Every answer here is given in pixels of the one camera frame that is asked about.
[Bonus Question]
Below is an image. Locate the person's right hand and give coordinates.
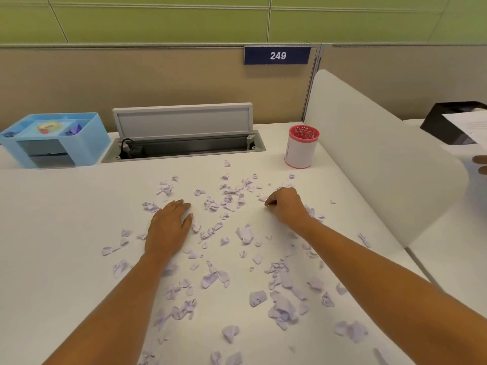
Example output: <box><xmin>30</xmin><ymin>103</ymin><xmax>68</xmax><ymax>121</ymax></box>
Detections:
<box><xmin>264</xmin><ymin>187</ymin><xmax>315</xmax><ymax>233</ymax></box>

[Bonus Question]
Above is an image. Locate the person's left hand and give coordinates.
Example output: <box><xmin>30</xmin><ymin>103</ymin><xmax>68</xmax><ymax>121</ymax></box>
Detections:
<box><xmin>144</xmin><ymin>199</ymin><xmax>194</xmax><ymax>263</ymax></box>

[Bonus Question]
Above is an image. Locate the pink and white cup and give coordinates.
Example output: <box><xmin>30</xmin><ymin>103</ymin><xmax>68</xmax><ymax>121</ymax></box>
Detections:
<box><xmin>284</xmin><ymin>125</ymin><xmax>320</xmax><ymax>170</ymax></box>

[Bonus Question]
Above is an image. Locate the heap of paper scraps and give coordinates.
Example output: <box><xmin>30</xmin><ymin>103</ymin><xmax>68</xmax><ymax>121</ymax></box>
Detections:
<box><xmin>100</xmin><ymin>159</ymin><xmax>389</xmax><ymax>365</ymax></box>

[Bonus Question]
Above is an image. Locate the blue desk organizer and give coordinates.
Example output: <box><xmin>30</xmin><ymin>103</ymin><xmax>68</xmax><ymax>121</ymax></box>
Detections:
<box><xmin>0</xmin><ymin>112</ymin><xmax>112</xmax><ymax>169</ymax></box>

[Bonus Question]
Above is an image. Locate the clear tape roll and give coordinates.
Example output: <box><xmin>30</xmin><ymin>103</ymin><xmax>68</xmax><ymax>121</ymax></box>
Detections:
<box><xmin>37</xmin><ymin>120</ymin><xmax>64</xmax><ymax>136</ymax></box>

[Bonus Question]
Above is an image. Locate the person's right forearm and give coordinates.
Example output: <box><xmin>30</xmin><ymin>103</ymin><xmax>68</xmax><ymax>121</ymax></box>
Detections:
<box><xmin>293</xmin><ymin>216</ymin><xmax>487</xmax><ymax>365</ymax></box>

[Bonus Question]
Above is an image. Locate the person's left forearm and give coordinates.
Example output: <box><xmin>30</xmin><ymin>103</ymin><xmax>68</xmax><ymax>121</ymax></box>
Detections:
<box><xmin>42</xmin><ymin>254</ymin><xmax>172</xmax><ymax>365</ymax></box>

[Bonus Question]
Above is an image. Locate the black desk organizer box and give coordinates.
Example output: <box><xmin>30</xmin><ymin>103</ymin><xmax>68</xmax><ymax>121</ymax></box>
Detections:
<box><xmin>420</xmin><ymin>101</ymin><xmax>487</xmax><ymax>145</ymax></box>

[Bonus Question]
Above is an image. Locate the white side divider panel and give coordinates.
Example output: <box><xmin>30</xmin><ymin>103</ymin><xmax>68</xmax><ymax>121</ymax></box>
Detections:
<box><xmin>303</xmin><ymin>69</ymin><xmax>469</xmax><ymax>248</ymax></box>

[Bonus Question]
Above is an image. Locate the blue number sign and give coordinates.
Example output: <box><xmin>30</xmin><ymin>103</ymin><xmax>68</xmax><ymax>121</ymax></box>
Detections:
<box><xmin>243</xmin><ymin>46</ymin><xmax>312</xmax><ymax>65</ymax></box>

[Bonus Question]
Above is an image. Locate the beige partition panel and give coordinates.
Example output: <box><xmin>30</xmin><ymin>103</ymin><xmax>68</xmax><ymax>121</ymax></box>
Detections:
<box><xmin>0</xmin><ymin>47</ymin><xmax>319</xmax><ymax>134</ymax></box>
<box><xmin>319</xmin><ymin>44</ymin><xmax>487</xmax><ymax>121</ymax></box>

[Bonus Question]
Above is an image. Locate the black cable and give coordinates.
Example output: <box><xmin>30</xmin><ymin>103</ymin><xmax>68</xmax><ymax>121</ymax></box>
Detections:
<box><xmin>119</xmin><ymin>138</ymin><xmax>144</xmax><ymax>160</ymax></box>

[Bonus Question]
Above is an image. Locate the grey cable tray lid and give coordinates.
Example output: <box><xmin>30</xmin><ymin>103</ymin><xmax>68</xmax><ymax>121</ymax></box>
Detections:
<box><xmin>101</xmin><ymin>102</ymin><xmax>267</xmax><ymax>164</ymax></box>

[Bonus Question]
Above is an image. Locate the grey partition post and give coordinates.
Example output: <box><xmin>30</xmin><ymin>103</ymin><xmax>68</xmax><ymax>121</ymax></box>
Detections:
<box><xmin>302</xmin><ymin>44</ymin><xmax>324</xmax><ymax>123</ymax></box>

